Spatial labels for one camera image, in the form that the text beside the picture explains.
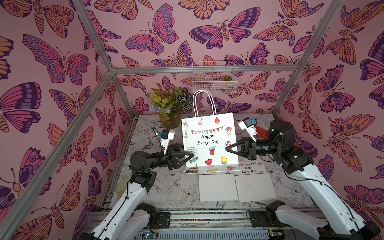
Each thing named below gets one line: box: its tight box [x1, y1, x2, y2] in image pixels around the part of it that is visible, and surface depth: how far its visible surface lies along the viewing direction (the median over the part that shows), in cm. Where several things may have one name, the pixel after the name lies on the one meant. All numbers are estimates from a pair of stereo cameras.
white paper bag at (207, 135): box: [181, 90, 241, 175], surface depth 59 cm
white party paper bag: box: [234, 173, 278, 202], surface depth 85 cm
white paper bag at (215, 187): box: [198, 173, 239, 202], surface depth 84 cm
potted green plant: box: [145, 87, 193, 129], surface depth 104 cm
